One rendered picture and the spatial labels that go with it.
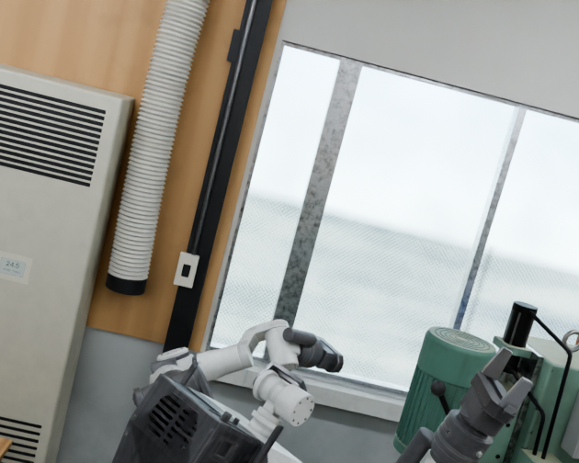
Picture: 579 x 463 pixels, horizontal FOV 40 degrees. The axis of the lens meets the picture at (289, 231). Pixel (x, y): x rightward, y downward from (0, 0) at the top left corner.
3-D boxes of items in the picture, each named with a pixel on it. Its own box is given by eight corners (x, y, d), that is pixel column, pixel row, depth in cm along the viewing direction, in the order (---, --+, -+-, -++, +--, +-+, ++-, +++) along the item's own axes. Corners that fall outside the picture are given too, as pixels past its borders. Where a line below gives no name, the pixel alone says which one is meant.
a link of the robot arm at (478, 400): (485, 400, 131) (446, 455, 134) (532, 423, 133) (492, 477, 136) (465, 362, 143) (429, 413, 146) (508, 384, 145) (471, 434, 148)
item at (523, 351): (485, 360, 201) (505, 297, 198) (514, 366, 202) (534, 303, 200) (499, 373, 193) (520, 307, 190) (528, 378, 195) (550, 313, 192)
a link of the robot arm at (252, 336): (298, 356, 199) (245, 372, 199) (289, 324, 203) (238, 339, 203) (293, 349, 193) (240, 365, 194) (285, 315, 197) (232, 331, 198)
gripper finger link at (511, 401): (534, 382, 132) (513, 412, 134) (519, 375, 131) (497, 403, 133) (538, 388, 131) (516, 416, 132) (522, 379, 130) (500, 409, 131)
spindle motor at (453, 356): (383, 433, 206) (416, 320, 200) (446, 443, 209) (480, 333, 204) (405, 468, 189) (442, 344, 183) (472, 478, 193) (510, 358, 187)
